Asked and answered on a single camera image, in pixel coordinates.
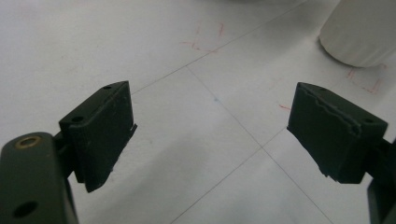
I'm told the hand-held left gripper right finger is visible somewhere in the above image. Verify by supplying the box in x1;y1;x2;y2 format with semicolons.
286;81;389;185

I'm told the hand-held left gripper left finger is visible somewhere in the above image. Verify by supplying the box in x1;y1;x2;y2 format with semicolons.
58;80;138;193

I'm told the white cup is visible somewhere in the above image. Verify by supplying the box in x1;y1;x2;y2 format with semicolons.
318;0;396;68

